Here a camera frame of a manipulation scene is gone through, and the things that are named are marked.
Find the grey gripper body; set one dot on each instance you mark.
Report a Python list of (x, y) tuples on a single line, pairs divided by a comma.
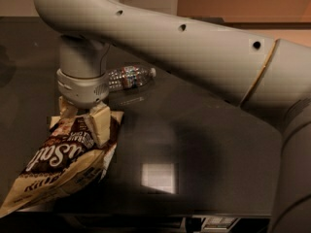
[(82, 91)]

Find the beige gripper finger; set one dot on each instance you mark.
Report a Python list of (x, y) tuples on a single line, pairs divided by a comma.
[(98, 120), (66, 109)]

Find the brown chip bag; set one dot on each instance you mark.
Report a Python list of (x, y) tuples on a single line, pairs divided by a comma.
[(68, 161)]

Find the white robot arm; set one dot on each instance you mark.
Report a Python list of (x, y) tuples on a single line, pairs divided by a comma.
[(268, 78)]

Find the clear plastic water bottle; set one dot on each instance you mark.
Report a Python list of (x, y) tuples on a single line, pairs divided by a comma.
[(128, 77)]

